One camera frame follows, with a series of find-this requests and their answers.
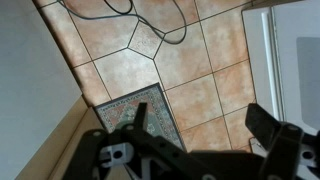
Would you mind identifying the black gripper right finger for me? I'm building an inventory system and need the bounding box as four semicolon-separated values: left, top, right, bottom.
244;102;320;180

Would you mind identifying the patterned green pink rug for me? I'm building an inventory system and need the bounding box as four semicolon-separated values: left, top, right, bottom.
94;82;187;153

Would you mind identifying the light wood base cabinet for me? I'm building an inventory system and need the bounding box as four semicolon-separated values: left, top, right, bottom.
14;96;111;180

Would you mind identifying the black floor cable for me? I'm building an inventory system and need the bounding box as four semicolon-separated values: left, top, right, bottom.
103;0;135;16

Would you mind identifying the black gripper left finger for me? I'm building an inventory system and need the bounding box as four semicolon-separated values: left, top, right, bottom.
63;101;202;180

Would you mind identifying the white appliance door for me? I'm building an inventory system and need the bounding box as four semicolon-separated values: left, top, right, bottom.
241;0;320;155

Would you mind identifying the grey floor cable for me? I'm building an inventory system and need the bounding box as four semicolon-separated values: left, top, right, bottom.
56;0;188;46

